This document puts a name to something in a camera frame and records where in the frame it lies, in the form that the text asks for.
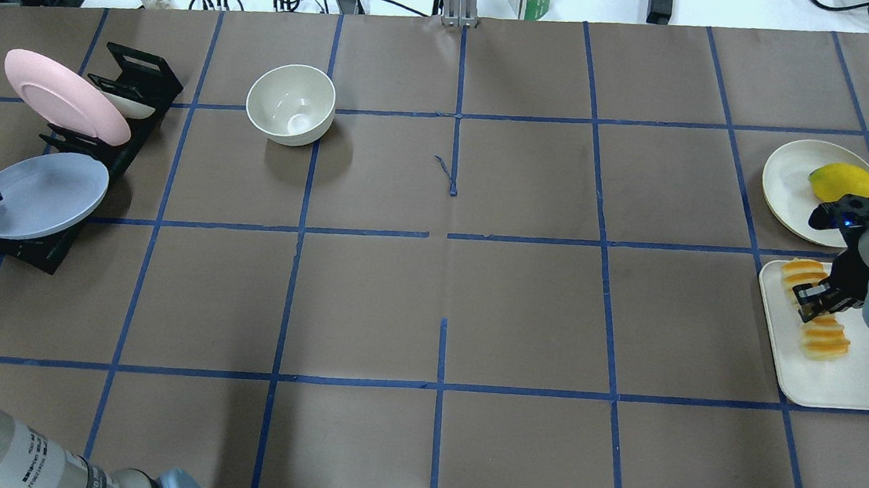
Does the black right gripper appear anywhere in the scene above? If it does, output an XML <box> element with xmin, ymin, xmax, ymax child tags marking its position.
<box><xmin>791</xmin><ymin>248</ymin><xmax>869</xmax><ymax>324</ymax></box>

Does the sliced toy bread loaf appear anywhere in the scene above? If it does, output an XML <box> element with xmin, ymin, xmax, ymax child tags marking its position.
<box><xmin>780</xmin><ymin>258</ymin><xmax>851</xmax><ymax>361</ymax></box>

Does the blue plate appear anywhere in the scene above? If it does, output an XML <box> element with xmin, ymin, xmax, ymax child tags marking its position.
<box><xmin>0</xmin><ymin>151</ymin><xmax>110</xmax><ymax>240</ymax></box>

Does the pink plate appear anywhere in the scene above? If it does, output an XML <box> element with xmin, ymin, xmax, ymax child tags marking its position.
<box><xmin>3</xmin><ymin>49</ymin><xmax>132</xmax><ymax>147</ymax></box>

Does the cream plate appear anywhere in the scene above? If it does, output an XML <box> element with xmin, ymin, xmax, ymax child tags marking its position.
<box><xmin>762</xmin><ymin>139</ymin><xmax>869</xmax><ymax>249</ymax></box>

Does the white rectangular tray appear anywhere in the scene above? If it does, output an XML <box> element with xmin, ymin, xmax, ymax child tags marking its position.
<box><xmin>759</xmin><ymin>260</ymin><xmax>869</xmax><ymax>410</ymax></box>

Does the yellow lemon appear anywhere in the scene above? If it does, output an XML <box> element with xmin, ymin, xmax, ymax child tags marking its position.
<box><xmin>808</xmin><ymin>162</ymin><xmax>869</xmax><ymax>203</ymax></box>

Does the small white dish in rack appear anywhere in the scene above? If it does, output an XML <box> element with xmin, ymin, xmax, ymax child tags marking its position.
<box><xmin>101</xmin><ymin>91</ymin><xmax>156</xmax><ymax>120</ymax></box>

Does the black dish rack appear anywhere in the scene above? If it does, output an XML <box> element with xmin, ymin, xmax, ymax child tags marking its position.
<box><xmin>0</xmin><ymin>42</ymin><xmax>183</xmax><ymax>274</ymax></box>

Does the brown paper table mat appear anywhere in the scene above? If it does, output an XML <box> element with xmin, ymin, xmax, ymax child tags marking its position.
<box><xmin>0</xmin><ymin>7</ymin><xmax>869</xmax><ymax>488</ymax></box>

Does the cream bowl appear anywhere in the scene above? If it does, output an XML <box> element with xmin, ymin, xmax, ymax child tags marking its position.
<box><xmin>245</xmin><ymin>64</ymin><xmax>337</xmax><ymax>147</ymax></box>

